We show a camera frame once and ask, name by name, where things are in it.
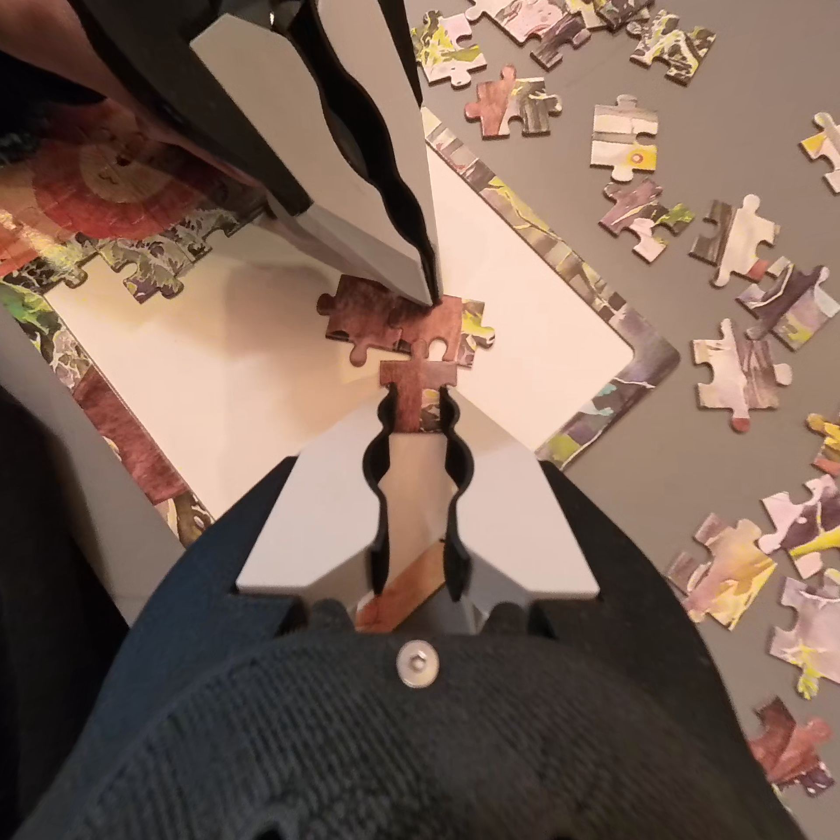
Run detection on plain brown puzzle piece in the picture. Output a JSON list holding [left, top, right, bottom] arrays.
[[317, 276, 408, 366]]

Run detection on person in black jacket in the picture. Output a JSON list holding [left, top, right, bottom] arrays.
[[0, 387, 132, 840]]

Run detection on scattered loose puzzle pieces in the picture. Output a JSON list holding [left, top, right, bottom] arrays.
[[410, 0, 840, 798]]

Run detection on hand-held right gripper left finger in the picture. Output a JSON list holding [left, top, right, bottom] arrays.
[[235, 387, 398, 599]]

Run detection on person's left forearm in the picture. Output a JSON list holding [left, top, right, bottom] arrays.
[[0, 49, 106, 155]]

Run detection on printed frame puzzle tray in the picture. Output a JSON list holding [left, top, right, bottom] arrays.
[[0, 105, 681, 634]]

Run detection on brown and yellow puzzle piece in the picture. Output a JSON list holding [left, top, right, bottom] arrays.
[[378, 341, 459, 434]]

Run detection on brown and green puzzle piece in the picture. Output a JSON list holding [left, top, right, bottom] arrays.
[[387, 295, 496, 370]]

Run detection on person's left hand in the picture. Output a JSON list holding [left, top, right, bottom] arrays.
[[18, 0, 265, 196]]

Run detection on assembled lion puzzle section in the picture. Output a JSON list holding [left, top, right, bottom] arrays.
[[0, 98, 270, 306]]

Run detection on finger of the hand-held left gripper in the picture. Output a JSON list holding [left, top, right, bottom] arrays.
[[301, 0, 442, 304], [190, 14, 437, 306]]

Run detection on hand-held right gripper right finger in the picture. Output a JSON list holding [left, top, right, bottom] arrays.
[[438, 386, 601, 605]]

